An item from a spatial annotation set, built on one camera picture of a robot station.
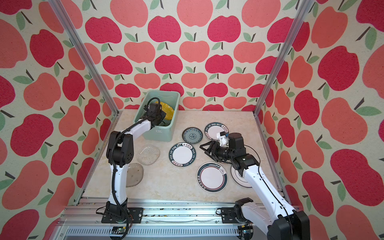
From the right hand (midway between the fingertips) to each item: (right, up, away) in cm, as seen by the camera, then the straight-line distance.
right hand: (205, 148), depth 75 cm
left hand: (-25, +21, +30) cm, 44 cm away
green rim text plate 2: (+9, +9, +36) cm, 38 cm away
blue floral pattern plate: (-6, +5, +32) cm, 33 cm away
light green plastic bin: (-23, +7, +20) cm, 31 cm away
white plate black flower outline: (+22, -20, +11) cm, 32 cm away
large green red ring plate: (+5, -19, +11) cm, 23 cm away
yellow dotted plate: (-25, +24, +40) cm, 53 cm away
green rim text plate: (-13, -7, +21) cm, 26 cm away
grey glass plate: (-41, -17, +13) cm, 46 cm away
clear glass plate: (-36, -8, +21) cm, 43 cm away
